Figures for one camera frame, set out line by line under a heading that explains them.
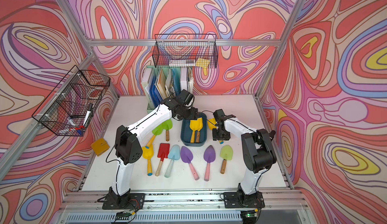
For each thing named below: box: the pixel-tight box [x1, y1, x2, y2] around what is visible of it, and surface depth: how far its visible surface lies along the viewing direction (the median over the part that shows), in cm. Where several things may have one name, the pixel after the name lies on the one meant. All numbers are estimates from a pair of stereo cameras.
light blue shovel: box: [164, 144, 181, 179], surface depth 90 cm
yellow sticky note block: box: [90, 137, 111, 157], surface depth 95 cm
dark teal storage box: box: [180, 112, 208, 147], surface depth 98 cm
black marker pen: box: [82, 102, 93, 127], surface depth 70 cm
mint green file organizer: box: [141, 65, 194, 111], surface depth 98 cm
